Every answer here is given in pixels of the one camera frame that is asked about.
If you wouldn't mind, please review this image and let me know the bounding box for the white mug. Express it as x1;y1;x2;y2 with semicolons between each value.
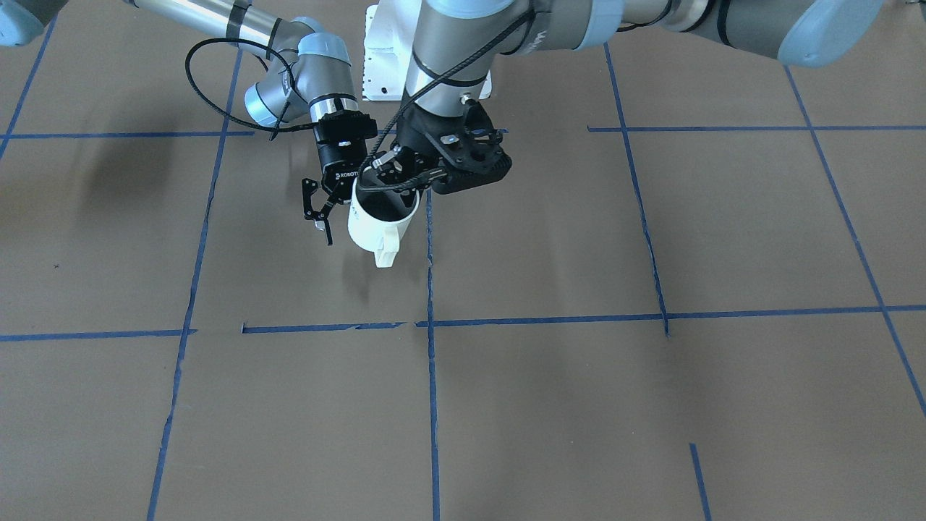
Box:
348;181;421;269

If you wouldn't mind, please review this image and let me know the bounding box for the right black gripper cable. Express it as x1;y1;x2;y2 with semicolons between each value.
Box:
184;38;323;141

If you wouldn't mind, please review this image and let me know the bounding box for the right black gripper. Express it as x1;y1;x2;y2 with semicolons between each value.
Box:
302;112;380;247

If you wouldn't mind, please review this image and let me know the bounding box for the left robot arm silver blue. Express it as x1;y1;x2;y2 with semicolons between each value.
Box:
404;1;883;118

